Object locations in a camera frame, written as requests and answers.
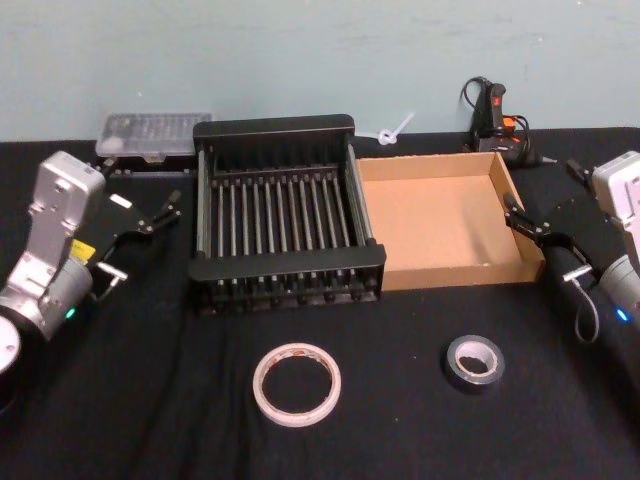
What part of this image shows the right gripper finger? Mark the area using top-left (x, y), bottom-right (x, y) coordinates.
top-left (567, 159), bottom-right (594, 187)
top-left (502, 192), bottom-right (551, 247)

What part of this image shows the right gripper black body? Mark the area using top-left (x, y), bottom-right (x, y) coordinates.
top-left (547, 199), bottom-right (621, 281)

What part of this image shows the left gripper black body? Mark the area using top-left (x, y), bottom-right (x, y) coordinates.
top-left (74, 190), bottom-right (151, 274)

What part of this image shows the roll of silver tape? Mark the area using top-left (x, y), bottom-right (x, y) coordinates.
top-left (441, 334), bottom-right (506, 396)

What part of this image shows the roll of white tape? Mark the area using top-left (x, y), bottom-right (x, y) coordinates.
top-left (252, 342), bottom-right (344, 429)

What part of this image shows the clear plastic case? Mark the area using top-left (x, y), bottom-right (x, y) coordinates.
top-left (94, 112), bottom-right (214, 176)

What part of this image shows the shallow brown cardboard tray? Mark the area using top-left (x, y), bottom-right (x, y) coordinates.
top-left (355, 151), bottom-right (546, 293)

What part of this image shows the black rack with steel bars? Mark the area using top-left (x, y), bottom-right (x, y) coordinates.
top-left (188, 113), bottom-right (389, 317)

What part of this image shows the black table cloth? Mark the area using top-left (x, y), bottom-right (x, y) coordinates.
top-left (0, 127), bottom-right (640, 480)

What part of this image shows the right gripper thin cable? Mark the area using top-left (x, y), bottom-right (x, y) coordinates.
top-left (562, 266), bottom-right (601, 344)

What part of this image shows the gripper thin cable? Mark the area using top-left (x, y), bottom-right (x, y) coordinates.
top-left (562, 266), bottom-right (601, 344)
top-left (91, 263), bottom-right (127, 302)

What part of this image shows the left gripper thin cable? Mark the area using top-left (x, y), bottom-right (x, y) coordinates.
top-left (91, 263), bottom-right (127, 302)

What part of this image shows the black corded tool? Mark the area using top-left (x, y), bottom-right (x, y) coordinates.
top-left (460, 76), bottom-right (557, 166)

